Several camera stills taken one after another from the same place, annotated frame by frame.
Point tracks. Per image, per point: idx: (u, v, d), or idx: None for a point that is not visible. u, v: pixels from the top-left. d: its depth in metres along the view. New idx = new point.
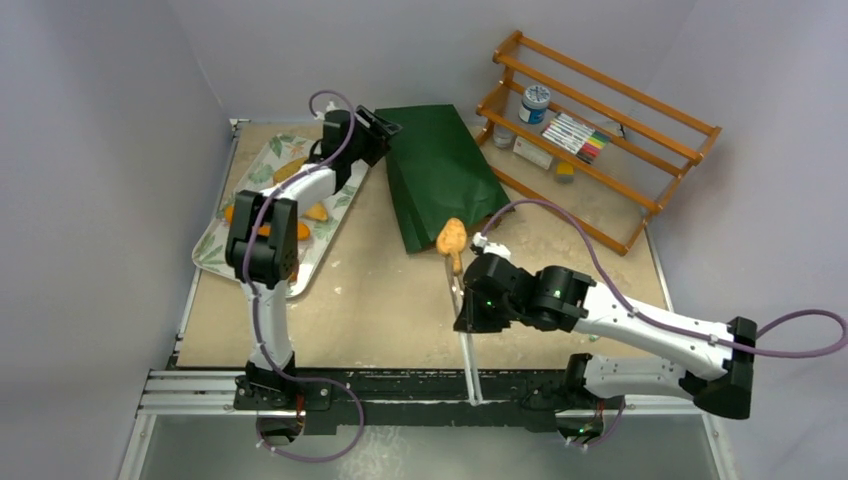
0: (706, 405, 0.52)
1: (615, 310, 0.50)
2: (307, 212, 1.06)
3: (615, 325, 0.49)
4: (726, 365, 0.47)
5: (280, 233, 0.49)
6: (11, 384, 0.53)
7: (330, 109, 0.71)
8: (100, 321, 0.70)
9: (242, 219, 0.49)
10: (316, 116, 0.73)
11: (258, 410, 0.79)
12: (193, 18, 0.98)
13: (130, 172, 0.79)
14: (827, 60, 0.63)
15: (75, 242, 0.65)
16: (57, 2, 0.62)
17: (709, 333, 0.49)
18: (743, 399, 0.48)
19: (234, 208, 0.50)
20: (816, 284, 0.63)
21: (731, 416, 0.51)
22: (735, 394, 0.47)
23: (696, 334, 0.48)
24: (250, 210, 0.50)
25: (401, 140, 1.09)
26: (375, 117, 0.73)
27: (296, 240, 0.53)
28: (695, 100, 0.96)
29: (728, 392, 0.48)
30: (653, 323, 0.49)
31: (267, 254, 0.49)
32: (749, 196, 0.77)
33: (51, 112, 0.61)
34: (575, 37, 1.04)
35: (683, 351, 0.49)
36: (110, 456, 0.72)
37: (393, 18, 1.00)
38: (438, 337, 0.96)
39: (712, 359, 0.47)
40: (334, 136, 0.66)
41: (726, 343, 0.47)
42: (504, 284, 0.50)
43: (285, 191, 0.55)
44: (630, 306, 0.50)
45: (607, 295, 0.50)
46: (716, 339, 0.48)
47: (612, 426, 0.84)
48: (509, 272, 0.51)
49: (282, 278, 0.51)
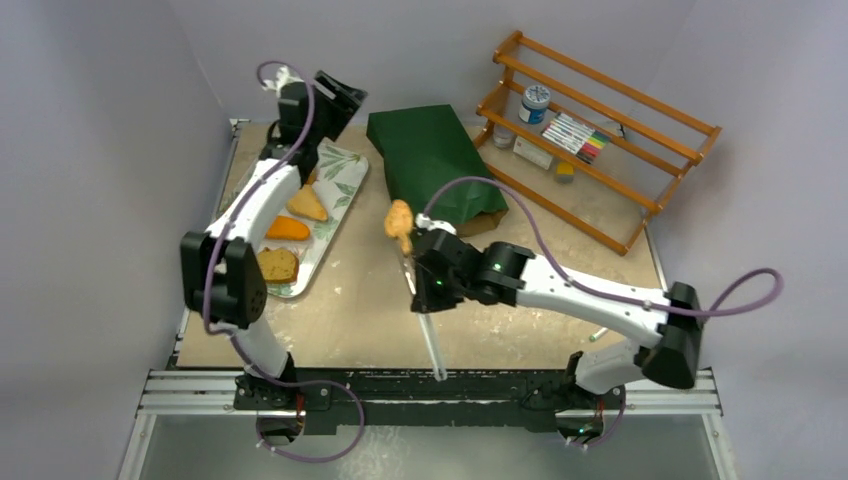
0: (654, 378, 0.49)
1: (552, 281, 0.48)
2: (307, 212, 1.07)
3: (552, 295, 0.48)
4: (663, 329, 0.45)
5: (236, 282, 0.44)
6: (15, 392, 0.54)
7: (283, 76, 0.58)
8: (102, 327, 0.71)
9: (194, 268, 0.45)
10: (264, 84, 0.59)
11: (258, 410, 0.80)
12: (189, 20, 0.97)
13: (130, 179, 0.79)
14: (825, 62, 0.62)
15: (77, 251, 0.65)
16: (56, 14, 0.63)
17: (643, 298, 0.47)
18: (683, 365, 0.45)
19: (181, 258, 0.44)
20: (813, 289, 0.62)
21: (681, 387, 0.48)
22: (671, 359, 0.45)
23: (631, 299, 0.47)
24: (199, 259, 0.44)
25: (398, 139, 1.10)
26: (339, 85, 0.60)
27: (261, 275, 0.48)
28: (695, 99, 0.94)
29: (666, 356, 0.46)
30: (592, 292, 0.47)
31: (229, 303, 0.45)
32: (749, 199, 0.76)
33: (52, 125, 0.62)
34: (575, 35, 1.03)
35: (620, 318, 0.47)
36: (111, 456, 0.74)
37: (391, 18, 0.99)
38: (437, 338, 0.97)
39: (647, 324, 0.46)
40: (294, 116, 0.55)
41: (660, 306, 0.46)
42: (450, 259, 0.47)
43: (238, 221, 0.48)
44: (566, 274, 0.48)
45: (544, 266, 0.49)
46: (650, 303, 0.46)
47: (612, 425, 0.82)
48: (456, 246, 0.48)
49: (250, 319, 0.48)
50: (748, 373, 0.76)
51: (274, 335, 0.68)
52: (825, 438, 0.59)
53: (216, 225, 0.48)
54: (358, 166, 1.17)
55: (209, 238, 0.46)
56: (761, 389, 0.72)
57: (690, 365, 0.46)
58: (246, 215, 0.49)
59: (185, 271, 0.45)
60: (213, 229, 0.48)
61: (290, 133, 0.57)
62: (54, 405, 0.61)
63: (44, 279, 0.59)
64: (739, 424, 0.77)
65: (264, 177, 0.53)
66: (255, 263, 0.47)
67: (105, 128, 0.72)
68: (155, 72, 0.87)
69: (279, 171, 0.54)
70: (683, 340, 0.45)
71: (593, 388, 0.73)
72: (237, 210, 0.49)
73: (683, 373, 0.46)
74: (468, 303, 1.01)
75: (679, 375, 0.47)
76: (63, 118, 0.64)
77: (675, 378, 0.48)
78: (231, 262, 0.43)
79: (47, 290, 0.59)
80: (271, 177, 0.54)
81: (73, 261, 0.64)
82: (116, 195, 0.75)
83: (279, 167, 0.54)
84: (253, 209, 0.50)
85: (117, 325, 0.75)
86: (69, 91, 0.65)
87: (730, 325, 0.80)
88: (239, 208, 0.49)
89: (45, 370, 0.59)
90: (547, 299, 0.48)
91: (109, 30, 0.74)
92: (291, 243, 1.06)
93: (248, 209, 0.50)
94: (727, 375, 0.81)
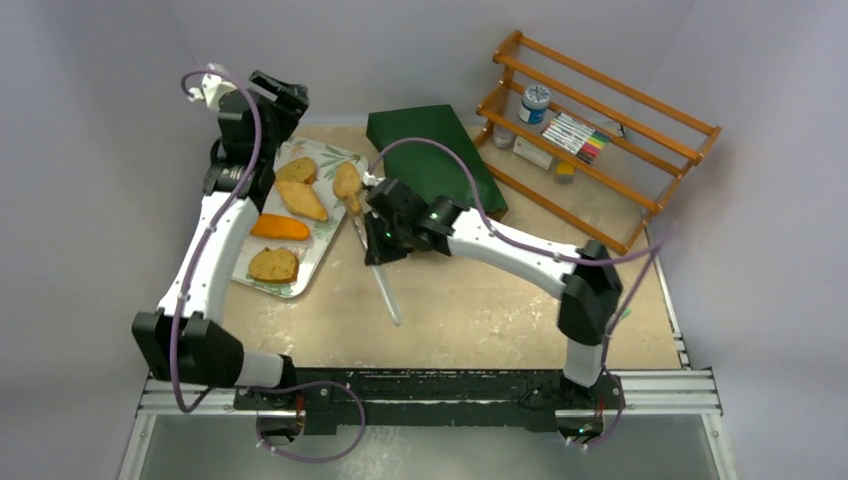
0: (568, 330, 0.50)
1: (478, 232, 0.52)
2: (307, 212, 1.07)
3: (475, 242, 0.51)
4: (567, 279, 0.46)
5: (203, 357, 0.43)
6: (15, 393, 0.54)
7: (212, 84, 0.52)
8: (102, 326, 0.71)
9: (154, 349, 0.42)
10: (190, 93, 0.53)
11: (258, 410, 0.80)
12: (189, 20, 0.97)
13: (130, 179, 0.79)
14: (824, 63, 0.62)
15: (77, 251, 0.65)
16: (55, 14, 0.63)
17: (554, 251, 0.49)
18: (584, 312, 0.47)
19: (138, 342, 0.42)
20: (813, 289, 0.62)
21: (590, 338, 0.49)
22: (573, 307, 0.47)
23: (541, 250, 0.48)
24: (157, 341, 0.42)
25: (397, 138, 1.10)
26: (280, 85, 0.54)
27: (228, 338, 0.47)
28: (695, 99, 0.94)
29: (569, 305, 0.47)
30: (510, 242, 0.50)
31: (201, 374, 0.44)
32: (749, 199, 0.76)
33: (52, 125, 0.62)
34: (575, 35, 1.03)
35: (531, 268, 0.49)
36: (111, 455, 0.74)
37: (391, 18, 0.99)
38: (437, 338, 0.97)
39: (553, 274, 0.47)
40: (239, 133, 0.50)
41: (568, 258, 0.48)
42: (394, 204, 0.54)
43: (193, 285, 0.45)
44: (489, 224, 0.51)
45: (474, 218, 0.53)
46: (559, 255, 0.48)
47: (611, 425, 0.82)
48: (403, 196, 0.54)
49: (224, 382, 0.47)
50: (748, 374, 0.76)
51: (254, 374, 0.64)
52: (824, 439, 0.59)
53: (168, 297, 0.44)
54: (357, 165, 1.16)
55: (165, 316, 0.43)
56: (761, 390, 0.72)
57: (592, 315, 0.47)
58: (200, 279, 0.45)
59: (147, 351, 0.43)
60: (166, 305, 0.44)
61: (237, 151, 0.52)
62: (53, 405, 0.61)
63: (44, 280, 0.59)
64: (739, 425, 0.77)
65: (213, 224, 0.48)
66: (220, 332, 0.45)
67: (105, 128, 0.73)
68: (155, 72, 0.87)
69: (230, 207, 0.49)
70: (584, 289, 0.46)
71: (583, 380, 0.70)
72: (189, 275, 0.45)
73: (585, 322, 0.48)
74: (468, 303, 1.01)
75: (584, 326, 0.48)
76: (63, 118, 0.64)
77: (581, 330, 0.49)
78: (193, 343, 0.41)
79: (47, 290, 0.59)
80: (222, 218, 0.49)
81: (73, 261, 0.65)
82: (116, 195, 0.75)
83: (229, 205, 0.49)
84: (207, 268, 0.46)
85: (118, 326, 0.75)
86: (69, 91, 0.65)
87: (731, 325, 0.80)
88: (192, 271, 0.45)
89: (45, 371, 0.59)
90: (469, 246, 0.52)
91: (108, 30, 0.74)
92: (291, 242, 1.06)
93: (201, 270, 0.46)
94: (728, 375, 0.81)
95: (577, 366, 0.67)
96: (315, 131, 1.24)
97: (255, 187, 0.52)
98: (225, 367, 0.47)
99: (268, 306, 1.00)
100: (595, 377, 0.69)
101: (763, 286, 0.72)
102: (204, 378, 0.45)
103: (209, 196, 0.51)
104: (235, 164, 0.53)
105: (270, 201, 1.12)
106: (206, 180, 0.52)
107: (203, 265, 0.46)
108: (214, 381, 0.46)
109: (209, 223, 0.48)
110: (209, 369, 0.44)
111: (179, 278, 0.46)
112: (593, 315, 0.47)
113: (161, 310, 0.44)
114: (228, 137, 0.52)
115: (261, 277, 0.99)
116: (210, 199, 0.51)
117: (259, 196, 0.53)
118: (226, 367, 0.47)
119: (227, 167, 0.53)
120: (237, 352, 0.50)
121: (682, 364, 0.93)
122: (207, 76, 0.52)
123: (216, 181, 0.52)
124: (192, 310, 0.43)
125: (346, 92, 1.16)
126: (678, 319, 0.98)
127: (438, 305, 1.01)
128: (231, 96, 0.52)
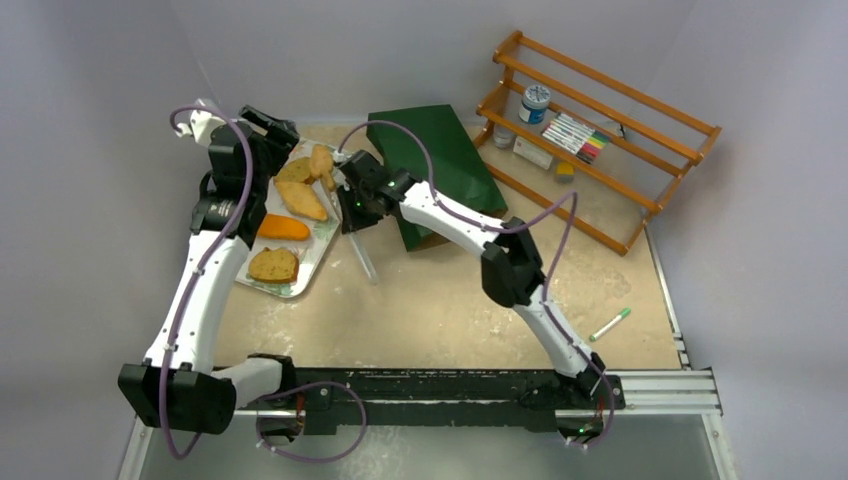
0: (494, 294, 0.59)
1: (425, 201, 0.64)
2: (307, 212, 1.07)
3: (421, 209, 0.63)
4: (486, 242, 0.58)
5: (187, 402, 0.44)
6: (15, 393, 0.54)
7: (203, 121, 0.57)
8: (103, 326, 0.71)
9: (143, 399, 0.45)
10: (181, 130, 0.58)
11: (257, 410, 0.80)
12: (189, 19, 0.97)
13: (130, 178, 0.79)
14: (825, 62, 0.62)
15: (76, 251, 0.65)
16: (53, 13, 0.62)
17: (482, 223, 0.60)
18: (503, 274, 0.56)
19: (125, 393, 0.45)
20: (814, 289, 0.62)
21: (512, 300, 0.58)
22: (492, 269, 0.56)
23: (471, 221, 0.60)
24: (142, 390, 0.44)
25: (397, 138, 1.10)
26: (270, 121, 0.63)
27: (223, 386, 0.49)
28: (696, 100, 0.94)
29: (489, 268, 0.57)
30: (447, 211, 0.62)
31: (189, 417, 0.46)
32: (749, 199, 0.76)
33: (51, 124, 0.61)
34: (575, 35, 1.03)
35: (462, 234, 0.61)
36: (111, 455, 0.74)
37: (392, 18, 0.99)
38: (438, 338, 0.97)
39: (478, 241, 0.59)
40: (230, 167, 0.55)
41: (491, 228, 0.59)
42: (361, 172, 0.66)
43: (183, 333, 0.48)
44: (434, 196, 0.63)
45: (424, 190, 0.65)
46: (484, 226, 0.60)
47: (604, 427, 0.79)
48: (370, 166, 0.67)
49: (216, 431, 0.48)
50: (749, 374, 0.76)
51: (250, 386, 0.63)
52: (825, 439, 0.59)
53: (155, 347, 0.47)
54: None
55: (152, 367, 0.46)
56: (762, 390, 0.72)
57: (509, 278, 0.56)
58: (188, 328, 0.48)
59: (134, 401, 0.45)
60: (153, 357, 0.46)
61: (227, 185, 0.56)
62: (53, 406, 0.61)
63: (45, 280, 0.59)
64: (739, 425, 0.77)
65: (201, 267, 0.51)
66: (212, 381, 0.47)
67: (105, 128, 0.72)
68: (155, 72, 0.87)
69: (219, 248, 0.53)
70: (501, 254, 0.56)
71: (567, 371, 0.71)
72: (177, 324, 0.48)
73: (504, 285, 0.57)
74: (468, 303, 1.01)
75: (503, 289, 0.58)
76: (63, 118, 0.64)
77: (502, 292, 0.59)
78: (181, 392, 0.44)
79: (48, 289, 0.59)
80: (210, 260, 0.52)
81: (73, 261, 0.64)
82: (116, 195, 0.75)
83: (218, 245, 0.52)
84: (194, 316, 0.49)
85: (119, 326, 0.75)
86: (69, 91, 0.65)
87: (732, 325, 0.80)
88: (179, 320, 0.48)
89: (46, 371, 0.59)
90: (417, 212, 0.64)
91: (108, 30, 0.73)
92: (291, 242, 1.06)
93: (189, 319, 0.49)
94: (728, 375, 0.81)
95: (554, 355, 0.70)
96: (315, 131, 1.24)
97: (244, 222, 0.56)
98: (217, 414, 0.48)
99: (267, 306, 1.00)
100: (574, 366, 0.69)
101: (763, 286, 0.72)
102: (193, 422, 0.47)
103: (196, 234, 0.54)
104: (224, 199, 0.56)
105: (270, 201, 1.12)
106: (193, 216, 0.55)
107: (190, 313, 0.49)
108: (207, 427, 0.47)
109: (197, 265, 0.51)
110: (195, 414, 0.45)
111: (167, 325, 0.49)
112: (510, 277, 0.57)
113: (148, 361, 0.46)
114: (218, 170, 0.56)
115: (261, 277, 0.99)
116: (197, 237, 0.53)
117: (248, 230, 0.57)
118: (218, 414, 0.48)
119: (216, 201, 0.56)
120: (232, 396, 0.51)
121: (682, 364, 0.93)
122: (197, 112, 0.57)
123: (204, 217, 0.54)
124: (180, 361, 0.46)
125: (346, 92, 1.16)
126: (678, 319, 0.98)
127: (438, 305, 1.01)
128: (220, 130, 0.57)
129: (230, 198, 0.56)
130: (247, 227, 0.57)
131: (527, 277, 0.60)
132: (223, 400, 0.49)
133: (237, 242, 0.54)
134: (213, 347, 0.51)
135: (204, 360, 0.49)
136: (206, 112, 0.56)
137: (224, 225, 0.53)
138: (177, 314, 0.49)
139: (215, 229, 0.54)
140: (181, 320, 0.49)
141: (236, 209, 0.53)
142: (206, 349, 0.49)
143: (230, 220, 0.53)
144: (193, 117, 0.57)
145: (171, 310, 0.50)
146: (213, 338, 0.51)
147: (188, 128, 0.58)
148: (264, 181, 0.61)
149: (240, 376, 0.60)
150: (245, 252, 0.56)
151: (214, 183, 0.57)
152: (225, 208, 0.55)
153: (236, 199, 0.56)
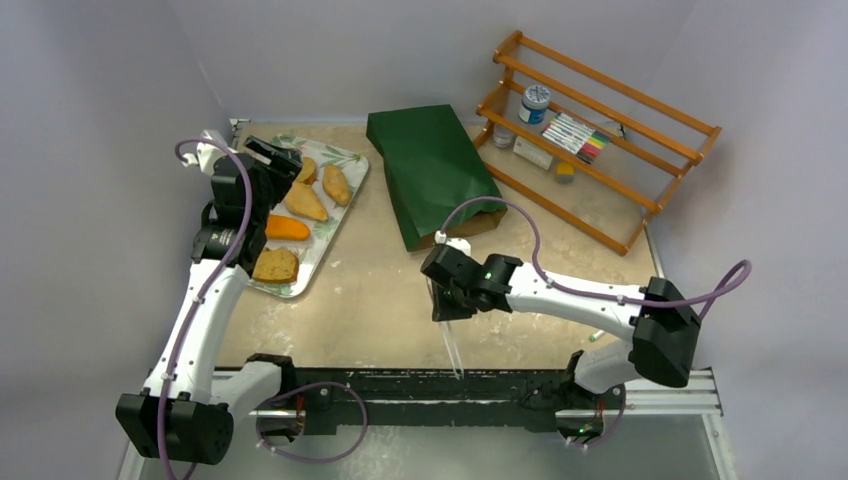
0: (650, 371, 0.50)
1: (535, 284, 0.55)
2: (307, 212, 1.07)
3: (534, 296, 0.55)
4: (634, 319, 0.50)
5: (184, 432, 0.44)
6: (17, 392, 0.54)
7: (209, 153, 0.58)
8: (101, 326, 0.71)
9: (139, 432, 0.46)
10: (185, 160, 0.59)
11: (258, 410, 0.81)
12: (190, 20, 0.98)
13: (130, 177, 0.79)
14: (826, 61, 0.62)
15: (77, 249, 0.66)
16: (53, 14, 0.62)
17: (618, 294, 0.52)
18: (665, 349, 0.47)
19: (122, 423, 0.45)
20: (815, 288, 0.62)
21: (678, 377, 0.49)
22: (647, 348, 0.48)
23: (605, 295, 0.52)
24: (140, 419, 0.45)
25: (400, 147, 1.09)
26: (273, 150, 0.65)
27: (222, 414, 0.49)
28: (695, 100, 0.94)
29: (640, 347, 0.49)
30: (572, 292, 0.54)
31: (186, 447, 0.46)
32: (749, 197, 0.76)
33: (53, 123, 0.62)
34: (574, 34, 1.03)
35: (596, 313, 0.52)
36: (111, 455, 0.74)
37: (392, 18, 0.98)
38: (438, 337, 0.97)
39: (621, 318, 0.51)
40: (232, 196, 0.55)
41: (634, 300, 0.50)
42: (449, 270, 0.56)
43: (181, 363, 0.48)
44: (546, 276, 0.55)
45: (530, 271, 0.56)
46: (624, 298, 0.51)
47: (612, 425, 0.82)
48: (457, 260, 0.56)
49: (213, 459, 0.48)
50: (749, 373, 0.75)
51: (251, 399, 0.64)
52: (825, 436, 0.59)
53: (154, 377, 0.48)
54: (357, 166, 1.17)
55: (150, 396, 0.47)
56: (761, 389, 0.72)
57: (669, 357, 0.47)
58: (187, 357, 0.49)
59: (130, 432, 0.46)
60: (152, 386, 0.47)
61: (228, 213, 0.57)
62: (50, 407, 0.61)
63: (44, 279, 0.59)
64: (740, 425, 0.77)
65: (201, 295, 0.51)
66: (209, 411, 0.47)
67: (104, 127, 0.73)
68: (155, 72, 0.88)
69: (219, 275, 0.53)
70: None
71: (592, 388, 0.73)
72: (176, 353, 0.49)
73: (666, 365, 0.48)
74: None
75: (663, 367, 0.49)
76: (63, 117, 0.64)
77: (666, 373, 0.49)
78: (178, 424, 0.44)
79: (47, 288, 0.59)
80: (210, 288, 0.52)
81: (73, 261, 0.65)
82: (117, 194, 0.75)
83: (218, 273, 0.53)
84: (192, 346, 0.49)
85: (118, 327, 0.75)
86: (69, 91, 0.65)
87: (731, 323, 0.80)
88: (178, 349, 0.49)
89: (44, 371, 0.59)
90: (528, 300, 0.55)
91: (108, 30, 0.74)
92: (292, 242, 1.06)
93: (187, 348, 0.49)
94: (729, 374, 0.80)
95: (595, 375, 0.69)
96: (315, 131, 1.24)
97: (245, 250, 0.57)
98: (213, 442, 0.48)
99: (268, 306, 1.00)
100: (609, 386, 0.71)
101: (764, 285, 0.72)
102: (191, 451, 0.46)
103: (197, 262, 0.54)
104: (225, 227, 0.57)
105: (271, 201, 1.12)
106: (195, 244, 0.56)
107: (189, 342, 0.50)
108: (204, 457, 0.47)
109: (197, 293, 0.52)
110: (194, 443, 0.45)
111: (166, 353, 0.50)
112: (670, 355, 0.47)
113: (146, 390, 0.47)
114: (220, 199, 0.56)
115: (261, 277, 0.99)
116: (199, 264, 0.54)
117: (248, 258, 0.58)
118: (215, 442, 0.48)
119: (217, 229, 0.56)
120: (229, 425, 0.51)
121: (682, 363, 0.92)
122: (202, 142, 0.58)
123: (205, 246, 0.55)
124: (178, 390, 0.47)
125: (346, 92, 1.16)
126: None
127: None
128: (222, 162, 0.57)
129: (231, 226, 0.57)
130: (247, 255, 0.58)
131: (689, 346, 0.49)
132: (221, 428, 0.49)
133: (237, 269, 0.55)
134: (212, 376, 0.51)
135: (202, 390, 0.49)
136: (210, 144, 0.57)
137: (224, 254, 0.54)
138: (176, 343, 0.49)
139: (216, 257, 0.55)
140: (180, 349, 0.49)
141: (235, 239, 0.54)
142: (204, 378, 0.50)
143: (229, 250, 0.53)
144: (199, 147, 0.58)
145: (172, 337, 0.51)
146: (213, 366, 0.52)
147: (194, 158, 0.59)
148: (265, 207, 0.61)
149: (234, 397, 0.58)
150: (246, 278, 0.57)
151: (216, 211, 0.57)
152: (226, 237, 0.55)
153: (236, 227, 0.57)
